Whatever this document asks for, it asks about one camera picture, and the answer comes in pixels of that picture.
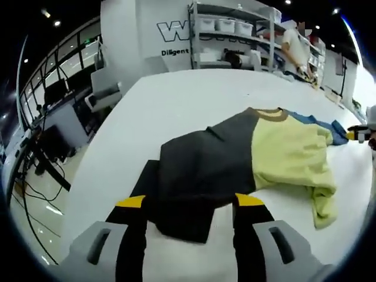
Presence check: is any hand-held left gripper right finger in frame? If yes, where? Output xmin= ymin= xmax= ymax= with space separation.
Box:
xmin=233 ymin=193 xmax=317 ymax=282

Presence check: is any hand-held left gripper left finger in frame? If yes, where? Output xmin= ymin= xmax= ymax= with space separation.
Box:
xmin=66 ymin=194 xmax=147 ymax=282

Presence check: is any yellow blue grey garment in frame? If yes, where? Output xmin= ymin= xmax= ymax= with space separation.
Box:
xmin=135 ymin=107 xmax=352 ymax=244

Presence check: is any black floor stand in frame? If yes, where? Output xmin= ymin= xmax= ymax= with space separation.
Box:
xmin=340 ymin=55 xmax=350 ymax=99

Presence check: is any grey metal shelf rack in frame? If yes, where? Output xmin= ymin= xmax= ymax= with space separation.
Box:
xmin=187 ymin=1 xmax=284 ymax=71
xmin=307 ymin=38 xmax=327 ymax=86

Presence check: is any grey chair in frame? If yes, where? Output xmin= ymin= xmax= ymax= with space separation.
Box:
xmin=143 ymin=55 xmax=165 ymax=73
xmin=90 ymin=69 xmax=123 ymax=102
xmin=249 ymin=49 xmax=263 ymax=71

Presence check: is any black backpack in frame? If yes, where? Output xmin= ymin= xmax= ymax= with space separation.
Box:
xmin=227 ymin=54 xmax=243 ymax=68

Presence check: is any white storage bin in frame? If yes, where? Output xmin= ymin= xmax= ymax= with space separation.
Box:
xmin=199 ymin=18 xmax=217 ymax=31
xmin=216 ymin=19 xmax=236 ymax=33
xmin=234 ymin=21 xmax=254 ymax=36

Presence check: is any black computer monitor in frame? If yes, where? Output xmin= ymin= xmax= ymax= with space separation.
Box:
xmin=43 ymin=78 xmax=71 ymax=105

